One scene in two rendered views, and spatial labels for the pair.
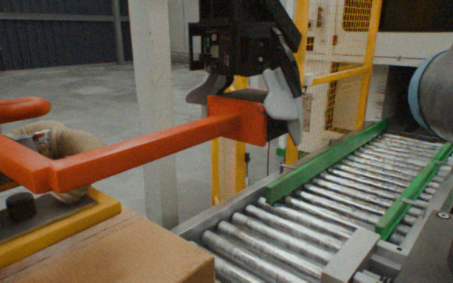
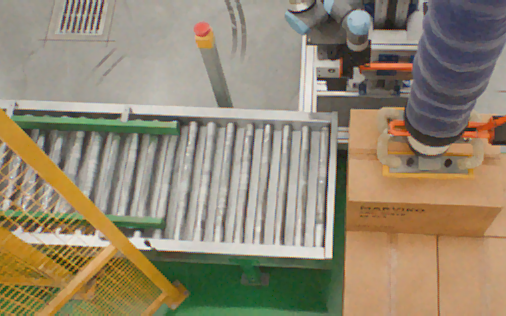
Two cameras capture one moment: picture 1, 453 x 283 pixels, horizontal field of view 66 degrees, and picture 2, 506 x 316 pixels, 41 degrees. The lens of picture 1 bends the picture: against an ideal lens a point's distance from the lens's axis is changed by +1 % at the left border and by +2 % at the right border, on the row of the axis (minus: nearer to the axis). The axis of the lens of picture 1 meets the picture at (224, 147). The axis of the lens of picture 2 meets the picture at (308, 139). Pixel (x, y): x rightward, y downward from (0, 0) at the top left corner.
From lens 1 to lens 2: 2.67 m
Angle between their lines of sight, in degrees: 85
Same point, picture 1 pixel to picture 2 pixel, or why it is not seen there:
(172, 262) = (363, 117)
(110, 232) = (367, 150)
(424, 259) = (338, 40)
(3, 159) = not seen: hidden behind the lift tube
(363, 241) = (324, 62)
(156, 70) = not seen: outside the picture
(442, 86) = (317, 20)
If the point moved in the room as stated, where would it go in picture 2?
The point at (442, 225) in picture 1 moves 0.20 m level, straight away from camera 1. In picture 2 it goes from (316, 39) to (268, 41)
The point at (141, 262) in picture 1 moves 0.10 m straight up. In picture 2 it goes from (371, 125) to (373, 114)
